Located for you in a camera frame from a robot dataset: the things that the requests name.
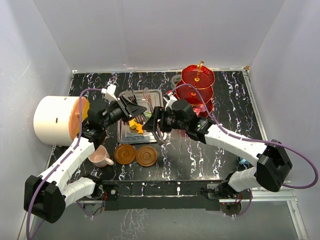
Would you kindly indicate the brown wooden coaster right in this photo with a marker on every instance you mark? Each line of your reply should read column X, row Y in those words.
column 146, row 156

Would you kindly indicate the orange fish shaped pastry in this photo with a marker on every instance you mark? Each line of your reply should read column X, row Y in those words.
column 139, row 129

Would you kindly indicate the white cylindrical drum container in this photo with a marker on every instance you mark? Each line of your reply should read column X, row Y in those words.
column 56, row 119

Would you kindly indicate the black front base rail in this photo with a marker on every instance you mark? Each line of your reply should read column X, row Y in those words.
column 168, row 194

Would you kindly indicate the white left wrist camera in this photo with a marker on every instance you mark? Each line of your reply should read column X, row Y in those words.
column 109, row 93

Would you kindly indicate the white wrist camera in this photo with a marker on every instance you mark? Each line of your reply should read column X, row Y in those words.
column 169, row 98
column 109, row 93

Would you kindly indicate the silver metal tray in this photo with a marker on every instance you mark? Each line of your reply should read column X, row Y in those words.
column 125, row 135

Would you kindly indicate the brown wooden coaster left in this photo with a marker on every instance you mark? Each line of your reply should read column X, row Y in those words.
column 125, row 154

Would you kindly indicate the salmon pink cake piece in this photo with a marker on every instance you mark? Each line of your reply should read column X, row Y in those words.
column 199, row 110

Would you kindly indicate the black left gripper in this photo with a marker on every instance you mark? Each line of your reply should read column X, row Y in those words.
column 130, row 111

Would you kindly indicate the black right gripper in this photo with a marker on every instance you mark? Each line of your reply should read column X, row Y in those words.
column 154, row 124

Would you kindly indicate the blue ceramic cup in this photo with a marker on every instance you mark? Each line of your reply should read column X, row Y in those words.
column 243, row 161

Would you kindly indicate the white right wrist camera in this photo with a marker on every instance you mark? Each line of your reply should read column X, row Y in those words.
column 169, row 98

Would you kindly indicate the yellow orange cake piece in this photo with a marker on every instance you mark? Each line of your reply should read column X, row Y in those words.
column 133, row 124

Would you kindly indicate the green striped macaron cake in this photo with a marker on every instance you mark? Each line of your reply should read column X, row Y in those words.
column 148, row 114

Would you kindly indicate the brown chocolate layered cake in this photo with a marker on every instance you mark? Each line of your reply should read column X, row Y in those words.
column 140, row 119

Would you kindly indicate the pink ceramic cup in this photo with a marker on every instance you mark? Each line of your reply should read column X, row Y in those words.
column 101, row 158

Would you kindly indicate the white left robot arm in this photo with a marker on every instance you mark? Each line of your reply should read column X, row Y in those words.
column 47, row 195

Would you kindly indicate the aluminium frame rail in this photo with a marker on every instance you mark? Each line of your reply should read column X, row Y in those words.
column 285, row 194

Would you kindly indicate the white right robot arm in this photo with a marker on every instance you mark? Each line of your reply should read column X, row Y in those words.
column 270, row 162

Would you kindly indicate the clear tape roll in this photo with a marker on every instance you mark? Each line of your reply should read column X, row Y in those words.
column 175, row 80

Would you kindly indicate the red three-tier cake stand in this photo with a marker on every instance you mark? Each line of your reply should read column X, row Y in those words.
column 196, row 87

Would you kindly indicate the brown wooden coaster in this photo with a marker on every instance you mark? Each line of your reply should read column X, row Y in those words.
column 125, row 154
column 146, row 156

